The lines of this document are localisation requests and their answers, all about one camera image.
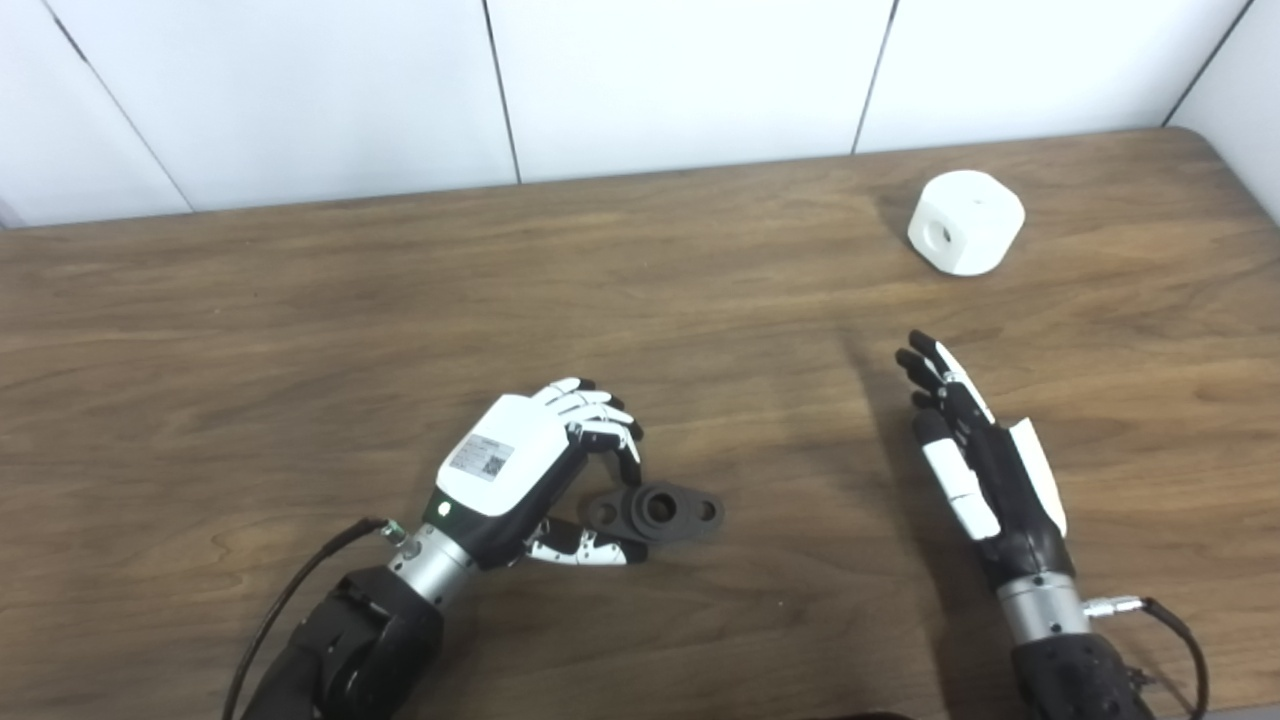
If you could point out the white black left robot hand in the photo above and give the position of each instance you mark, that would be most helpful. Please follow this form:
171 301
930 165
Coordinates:
495 460

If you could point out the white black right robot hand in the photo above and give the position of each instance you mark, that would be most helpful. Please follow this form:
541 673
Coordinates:
1010 500

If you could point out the black flanged holder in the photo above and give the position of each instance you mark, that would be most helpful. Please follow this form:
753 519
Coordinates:
690 515

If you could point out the round white plastic piece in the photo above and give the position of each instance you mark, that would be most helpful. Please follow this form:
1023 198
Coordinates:
975 225

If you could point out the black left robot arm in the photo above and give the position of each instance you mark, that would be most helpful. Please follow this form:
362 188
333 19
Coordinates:
350 650

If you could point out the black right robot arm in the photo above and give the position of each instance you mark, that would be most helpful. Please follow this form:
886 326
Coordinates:
1075 680

